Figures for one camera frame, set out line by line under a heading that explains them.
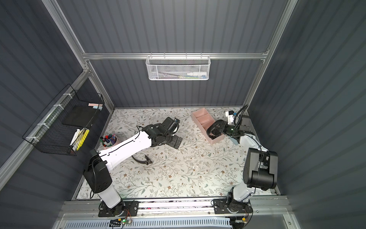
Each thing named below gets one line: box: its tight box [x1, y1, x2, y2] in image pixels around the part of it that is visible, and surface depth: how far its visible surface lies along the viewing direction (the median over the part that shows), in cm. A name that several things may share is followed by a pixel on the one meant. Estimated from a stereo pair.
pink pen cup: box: [99, 133, 118, 150], surface depth 88 cm
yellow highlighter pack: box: [72, 127, 91, 151], surface depth 72 cm
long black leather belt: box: [206, 119, 227, 140], surface depth 90 cm
